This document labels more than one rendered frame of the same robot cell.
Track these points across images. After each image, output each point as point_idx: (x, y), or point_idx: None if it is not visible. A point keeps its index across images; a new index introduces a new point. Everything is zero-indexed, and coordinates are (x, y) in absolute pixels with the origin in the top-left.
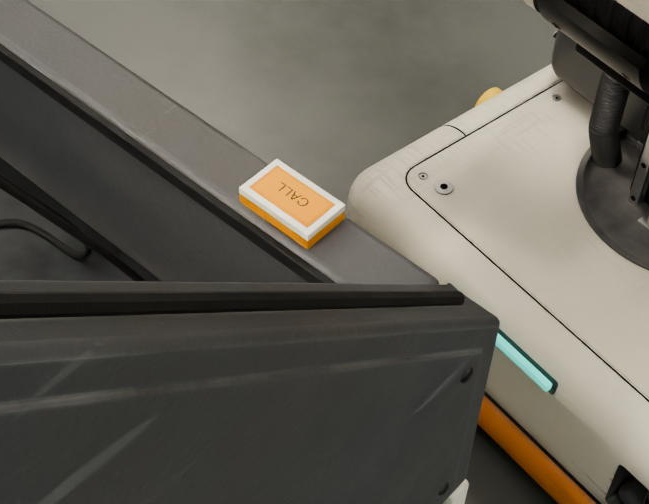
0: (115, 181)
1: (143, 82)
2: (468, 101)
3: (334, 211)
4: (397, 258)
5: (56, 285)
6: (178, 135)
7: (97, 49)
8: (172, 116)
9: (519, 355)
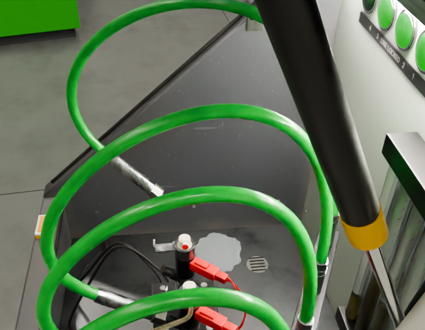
0: (53, 302)
1: (25, 287)
2: None
3: (42, 215)
4: (43, 205)
5: (154, 97)
6: (40, 264)
7: (20, 308)
8: (33, 270)
9: None
